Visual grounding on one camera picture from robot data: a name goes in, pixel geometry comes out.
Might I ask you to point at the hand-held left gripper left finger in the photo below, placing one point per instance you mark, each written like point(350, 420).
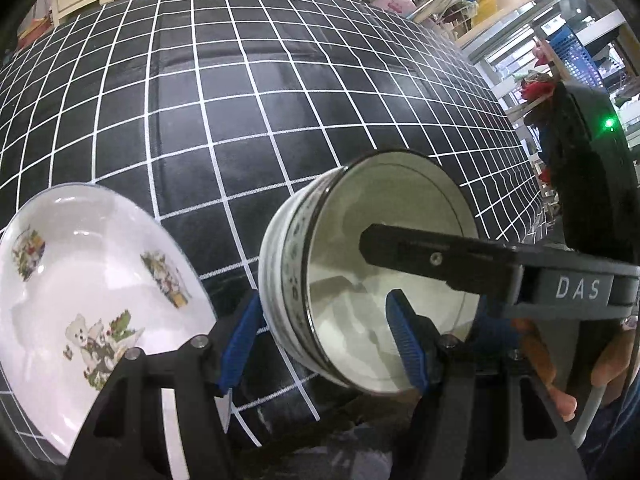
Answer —
point(240, 345)

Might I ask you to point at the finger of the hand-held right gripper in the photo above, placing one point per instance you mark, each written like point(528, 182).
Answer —
point(440, 260)

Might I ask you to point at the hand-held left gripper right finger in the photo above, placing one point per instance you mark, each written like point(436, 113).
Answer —
point(407, 345)

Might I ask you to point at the large patterned bowl dark rim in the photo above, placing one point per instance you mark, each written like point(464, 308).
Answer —
point(340, 220)

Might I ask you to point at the white plate with bear print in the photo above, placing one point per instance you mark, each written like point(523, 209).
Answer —
point(90, 270)

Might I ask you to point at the person's right hand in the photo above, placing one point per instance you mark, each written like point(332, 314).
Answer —
point(540, 360)

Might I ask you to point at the red hanging cloth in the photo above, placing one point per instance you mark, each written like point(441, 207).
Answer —
point(537, 87)

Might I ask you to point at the blue perforated crate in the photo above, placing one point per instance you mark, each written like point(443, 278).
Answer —
point(575, 55)

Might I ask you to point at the person's blue jeans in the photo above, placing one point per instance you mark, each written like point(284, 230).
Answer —
point(617, 435)

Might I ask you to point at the black white checked tablecloth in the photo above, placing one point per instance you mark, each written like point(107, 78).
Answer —
point(200, 85)

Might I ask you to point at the pink bag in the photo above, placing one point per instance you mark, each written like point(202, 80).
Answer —
point(395, 0)

